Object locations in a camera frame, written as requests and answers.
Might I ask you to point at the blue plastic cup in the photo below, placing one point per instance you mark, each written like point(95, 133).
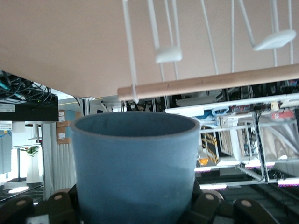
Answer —
point(135, 163)

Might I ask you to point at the black equipment box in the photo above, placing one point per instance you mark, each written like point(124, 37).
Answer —
point(30, 113)

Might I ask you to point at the ceiling light bar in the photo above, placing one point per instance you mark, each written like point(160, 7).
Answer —
point(213, 186)
point(288, 182)
point(259, 165)
point(206, 169)

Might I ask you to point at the white workbench frame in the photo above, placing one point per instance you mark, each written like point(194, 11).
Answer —
point(233, 140)

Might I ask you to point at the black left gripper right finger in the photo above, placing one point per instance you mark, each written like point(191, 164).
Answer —
point(210, 207)

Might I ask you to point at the green potted plant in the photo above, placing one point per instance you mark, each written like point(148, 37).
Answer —
point(31, 150)

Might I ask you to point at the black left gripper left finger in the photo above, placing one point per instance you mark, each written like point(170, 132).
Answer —
point(58, 207)

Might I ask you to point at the cardboard box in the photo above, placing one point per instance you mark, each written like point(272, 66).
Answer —
point(63, 135)
point(67, 116)

